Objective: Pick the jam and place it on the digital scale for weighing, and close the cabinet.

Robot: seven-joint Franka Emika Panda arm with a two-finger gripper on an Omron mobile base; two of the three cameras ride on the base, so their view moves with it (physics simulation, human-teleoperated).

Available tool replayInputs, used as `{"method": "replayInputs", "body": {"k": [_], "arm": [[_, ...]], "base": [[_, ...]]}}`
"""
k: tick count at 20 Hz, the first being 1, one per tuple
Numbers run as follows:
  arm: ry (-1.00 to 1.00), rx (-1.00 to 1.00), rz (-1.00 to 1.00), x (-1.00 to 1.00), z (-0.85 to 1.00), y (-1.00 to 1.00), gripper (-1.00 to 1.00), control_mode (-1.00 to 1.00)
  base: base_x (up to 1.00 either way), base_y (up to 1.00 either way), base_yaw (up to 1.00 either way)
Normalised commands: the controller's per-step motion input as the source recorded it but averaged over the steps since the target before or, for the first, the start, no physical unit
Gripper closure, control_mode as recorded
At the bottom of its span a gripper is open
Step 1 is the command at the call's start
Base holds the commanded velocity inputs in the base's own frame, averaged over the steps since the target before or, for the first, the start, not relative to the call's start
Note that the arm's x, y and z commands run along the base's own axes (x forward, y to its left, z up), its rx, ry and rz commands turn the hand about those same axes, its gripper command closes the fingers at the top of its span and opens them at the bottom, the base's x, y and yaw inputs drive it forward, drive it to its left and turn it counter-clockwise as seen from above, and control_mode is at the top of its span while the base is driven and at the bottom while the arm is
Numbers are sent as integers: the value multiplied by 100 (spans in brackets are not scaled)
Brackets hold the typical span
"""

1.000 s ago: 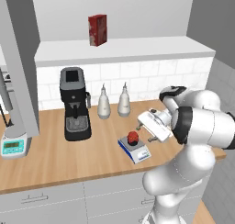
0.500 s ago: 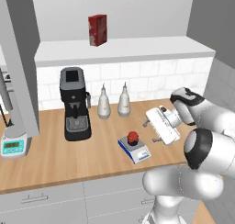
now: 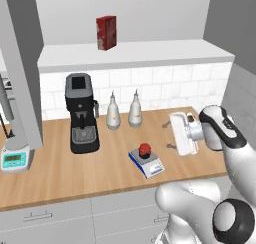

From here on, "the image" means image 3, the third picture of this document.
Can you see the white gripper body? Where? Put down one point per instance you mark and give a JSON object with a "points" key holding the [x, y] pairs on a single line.
{"points": [[181, 134]]}

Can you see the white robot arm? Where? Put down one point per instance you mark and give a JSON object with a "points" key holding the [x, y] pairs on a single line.
{"points": [[240, 161]]}

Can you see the white blue digital scale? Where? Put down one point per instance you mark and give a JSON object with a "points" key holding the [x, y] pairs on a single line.
{"points": [[150, 166]]}

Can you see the grey cabinet door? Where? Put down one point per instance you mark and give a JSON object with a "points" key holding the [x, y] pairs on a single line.
{"points": [[20, 71]]}

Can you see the white bottle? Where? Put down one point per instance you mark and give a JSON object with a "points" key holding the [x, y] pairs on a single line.
{"points": [[113, 116], [135, 113]]}

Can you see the grey drawer front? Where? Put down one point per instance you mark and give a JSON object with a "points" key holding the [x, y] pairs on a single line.
{"points": [[126, 218], [46, 223]]}

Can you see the black coffee machine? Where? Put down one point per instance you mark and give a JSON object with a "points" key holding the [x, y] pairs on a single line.
{"points": [[81, 121]]}

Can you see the red box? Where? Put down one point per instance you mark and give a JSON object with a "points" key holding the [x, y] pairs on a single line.
{"points": [[106, 33]]}

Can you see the white appliance teal display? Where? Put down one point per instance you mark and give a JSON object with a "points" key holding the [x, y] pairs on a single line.
{"points": [[13, 159]]}

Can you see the white open wall cabinet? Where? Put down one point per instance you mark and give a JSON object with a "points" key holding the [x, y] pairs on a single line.
{"points": [[133, 56]]}

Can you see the grey wall cabinet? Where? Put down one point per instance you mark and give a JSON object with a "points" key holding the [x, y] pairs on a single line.
{"points": [[233, 24]]}

